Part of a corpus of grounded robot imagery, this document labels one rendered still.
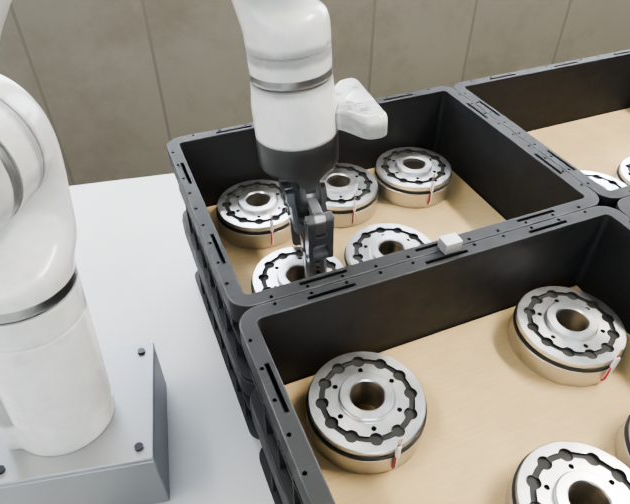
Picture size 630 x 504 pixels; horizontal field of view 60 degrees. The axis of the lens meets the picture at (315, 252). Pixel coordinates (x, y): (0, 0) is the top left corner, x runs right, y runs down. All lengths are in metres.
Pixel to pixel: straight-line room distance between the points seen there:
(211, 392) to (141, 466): 0.16
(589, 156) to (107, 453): 0.75
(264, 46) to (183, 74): 1.70
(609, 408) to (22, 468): 0.53
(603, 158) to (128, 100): 1.68
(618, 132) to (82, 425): 0.86
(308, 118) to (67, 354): 0.27
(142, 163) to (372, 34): 1.02
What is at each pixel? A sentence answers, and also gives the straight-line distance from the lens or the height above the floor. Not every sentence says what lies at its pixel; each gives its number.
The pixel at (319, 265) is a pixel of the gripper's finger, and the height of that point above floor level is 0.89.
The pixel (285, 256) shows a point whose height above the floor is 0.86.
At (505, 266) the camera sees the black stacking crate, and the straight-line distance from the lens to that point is 0.57.
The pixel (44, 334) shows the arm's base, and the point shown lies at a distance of 0.47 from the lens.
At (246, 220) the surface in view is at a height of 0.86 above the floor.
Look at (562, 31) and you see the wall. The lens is 2.58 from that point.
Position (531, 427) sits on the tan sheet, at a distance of 0.54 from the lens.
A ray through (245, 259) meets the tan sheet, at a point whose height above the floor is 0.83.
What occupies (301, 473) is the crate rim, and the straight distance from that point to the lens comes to 0.38.
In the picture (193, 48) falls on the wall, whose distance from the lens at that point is 2.10.
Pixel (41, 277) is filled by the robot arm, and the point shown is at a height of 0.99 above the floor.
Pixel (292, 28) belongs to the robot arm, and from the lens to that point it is 0.44.
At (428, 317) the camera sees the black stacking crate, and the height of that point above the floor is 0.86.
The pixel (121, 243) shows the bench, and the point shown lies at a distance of 0.92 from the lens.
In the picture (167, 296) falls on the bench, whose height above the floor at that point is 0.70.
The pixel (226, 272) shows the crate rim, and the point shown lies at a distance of 0.49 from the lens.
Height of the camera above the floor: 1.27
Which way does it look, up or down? 42 degrees down
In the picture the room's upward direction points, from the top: straight up
